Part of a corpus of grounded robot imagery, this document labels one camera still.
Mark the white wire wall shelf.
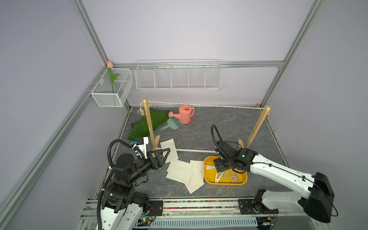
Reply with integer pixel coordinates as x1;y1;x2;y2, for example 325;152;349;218
135;59;222;91

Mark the white postcard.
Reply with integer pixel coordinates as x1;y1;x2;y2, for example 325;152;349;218
185;178;204;194
160;139;179;163
190;160;204;186
166;167;193;184
167;160;193;171

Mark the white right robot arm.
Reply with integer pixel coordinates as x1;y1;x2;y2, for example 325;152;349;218
214;140;335;223

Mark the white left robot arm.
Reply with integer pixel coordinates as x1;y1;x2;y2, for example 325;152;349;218
97;148;171;230

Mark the wooden drying rack frame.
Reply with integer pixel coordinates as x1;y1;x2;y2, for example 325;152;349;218
140;98;271;147

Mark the green artificial grass mat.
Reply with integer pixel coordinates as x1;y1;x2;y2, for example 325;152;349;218
127;109;170;141

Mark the wooden hooked clothespin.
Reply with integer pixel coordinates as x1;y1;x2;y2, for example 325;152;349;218
228;173;239;183

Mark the white mesh wall basket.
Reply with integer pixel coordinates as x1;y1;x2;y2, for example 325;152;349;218
91;68;133;107

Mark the twine string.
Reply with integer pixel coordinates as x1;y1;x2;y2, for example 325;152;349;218
137;99;266;116

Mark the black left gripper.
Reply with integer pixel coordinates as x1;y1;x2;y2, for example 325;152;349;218
128;148;170;184

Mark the white hooked clothespin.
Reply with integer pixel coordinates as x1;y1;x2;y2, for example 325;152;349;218
215;173;223;183

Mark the pink artificial tulip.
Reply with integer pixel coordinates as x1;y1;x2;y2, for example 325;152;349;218
107;61;119;94

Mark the yellow plastic tray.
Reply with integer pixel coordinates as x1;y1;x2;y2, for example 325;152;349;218
203;156;248;186

